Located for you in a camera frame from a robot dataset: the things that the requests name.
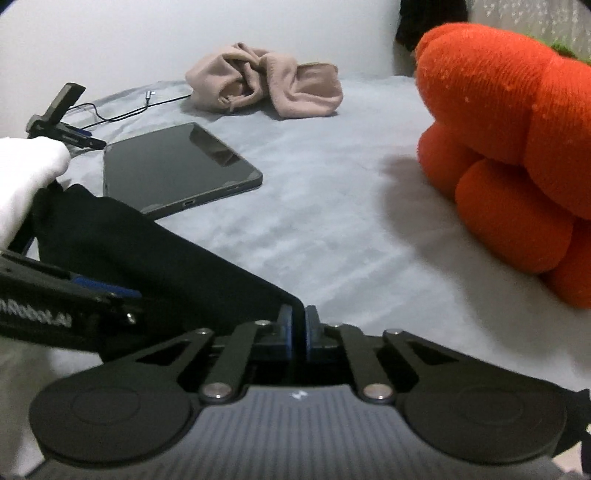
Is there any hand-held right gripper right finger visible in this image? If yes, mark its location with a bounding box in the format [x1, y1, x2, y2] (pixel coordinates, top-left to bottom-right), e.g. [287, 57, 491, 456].
[305, 305, 491, 405]

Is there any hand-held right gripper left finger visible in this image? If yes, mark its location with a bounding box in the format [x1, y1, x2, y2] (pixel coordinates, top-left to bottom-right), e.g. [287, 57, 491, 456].
[106, 305, 294, 405]

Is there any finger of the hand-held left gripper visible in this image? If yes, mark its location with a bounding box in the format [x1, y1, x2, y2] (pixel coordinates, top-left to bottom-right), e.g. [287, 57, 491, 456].
[69, 272, 142, 302]
[25, 82, 108, 149]

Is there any black and cream printed shirt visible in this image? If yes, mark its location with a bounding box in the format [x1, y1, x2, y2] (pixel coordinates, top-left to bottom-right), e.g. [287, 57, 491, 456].
[0, 137, 303, 365]

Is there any grey bed sheet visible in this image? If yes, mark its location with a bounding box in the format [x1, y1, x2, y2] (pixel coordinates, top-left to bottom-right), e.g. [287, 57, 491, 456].
[0, 74, 591, 462]

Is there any dark tablet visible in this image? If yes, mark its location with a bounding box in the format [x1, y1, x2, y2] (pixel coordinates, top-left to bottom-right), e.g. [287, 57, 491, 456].
[102, 122, 264, 220]

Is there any beige crumpled garment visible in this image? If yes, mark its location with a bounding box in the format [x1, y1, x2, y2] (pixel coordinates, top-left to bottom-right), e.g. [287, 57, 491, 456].
[185, 42, 345, 120]

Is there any orange pumpkin plush pillow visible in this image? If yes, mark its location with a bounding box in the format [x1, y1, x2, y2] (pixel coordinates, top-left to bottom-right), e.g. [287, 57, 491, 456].
[413, 23, 591, 310]

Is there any black hanging garment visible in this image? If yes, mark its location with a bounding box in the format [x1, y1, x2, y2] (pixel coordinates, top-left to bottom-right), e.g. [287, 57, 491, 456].
[394, 0, 469, 51]

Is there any star-patterned sheer curtain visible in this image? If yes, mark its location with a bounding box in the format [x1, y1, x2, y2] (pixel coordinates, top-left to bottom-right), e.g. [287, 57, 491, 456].
[466, 0, 591, 51]

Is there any black charging cable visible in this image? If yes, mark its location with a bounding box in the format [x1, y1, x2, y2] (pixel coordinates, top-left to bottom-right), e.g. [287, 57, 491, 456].
[69, 90, 192, 131]

